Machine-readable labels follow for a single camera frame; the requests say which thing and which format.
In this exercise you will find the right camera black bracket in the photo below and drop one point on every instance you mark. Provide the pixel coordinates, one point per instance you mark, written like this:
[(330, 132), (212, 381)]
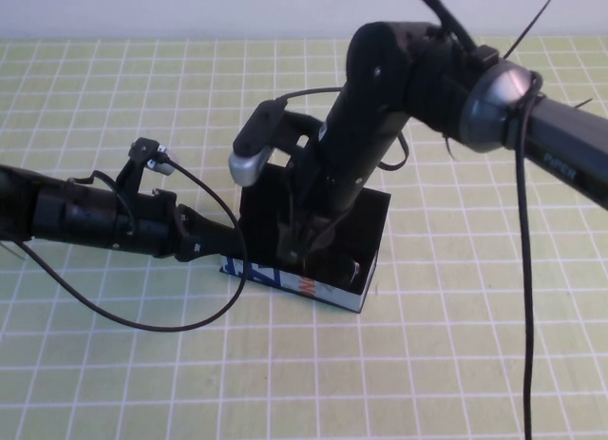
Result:
[(299, 124)]

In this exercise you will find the green checked tablecloth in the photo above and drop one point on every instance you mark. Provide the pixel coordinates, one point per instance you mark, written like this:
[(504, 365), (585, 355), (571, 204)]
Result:
[(427, 340)]

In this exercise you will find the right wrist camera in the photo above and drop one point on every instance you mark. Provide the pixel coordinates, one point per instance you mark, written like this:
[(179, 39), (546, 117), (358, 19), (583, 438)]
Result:
[(254, 140)]

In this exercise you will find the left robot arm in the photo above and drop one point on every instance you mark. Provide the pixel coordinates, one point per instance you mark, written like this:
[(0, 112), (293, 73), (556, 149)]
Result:
[(19, 202)]

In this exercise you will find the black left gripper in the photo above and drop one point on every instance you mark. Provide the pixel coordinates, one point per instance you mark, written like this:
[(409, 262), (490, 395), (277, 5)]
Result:
[(142, 221)]

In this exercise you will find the left camera black bracket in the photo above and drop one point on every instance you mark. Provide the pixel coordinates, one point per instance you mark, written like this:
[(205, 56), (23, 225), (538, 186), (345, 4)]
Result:
[(128, 178)]

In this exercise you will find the camera black bracket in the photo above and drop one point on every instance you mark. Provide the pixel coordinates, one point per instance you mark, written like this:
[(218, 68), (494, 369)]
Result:
[(128, 178), (299, 124)]

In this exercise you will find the black printed glasses case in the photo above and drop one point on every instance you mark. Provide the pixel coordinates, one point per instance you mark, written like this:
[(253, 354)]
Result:
[(263, 212)]

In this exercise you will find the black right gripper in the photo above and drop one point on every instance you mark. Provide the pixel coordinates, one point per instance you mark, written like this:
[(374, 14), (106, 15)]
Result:
[(347, 164)]

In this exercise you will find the long black zip tie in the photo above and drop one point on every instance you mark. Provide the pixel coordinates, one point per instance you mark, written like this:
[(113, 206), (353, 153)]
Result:
[(529, 27)]

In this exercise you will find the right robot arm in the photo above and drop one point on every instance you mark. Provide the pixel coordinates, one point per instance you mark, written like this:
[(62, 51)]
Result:
[(560, 140)]

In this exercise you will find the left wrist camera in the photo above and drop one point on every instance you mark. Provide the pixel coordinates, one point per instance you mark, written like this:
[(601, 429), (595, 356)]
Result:
[(159, 162)]

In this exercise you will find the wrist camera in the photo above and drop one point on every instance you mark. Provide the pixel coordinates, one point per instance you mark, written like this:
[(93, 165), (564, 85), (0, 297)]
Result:
[(254, 140), (159, 162)]

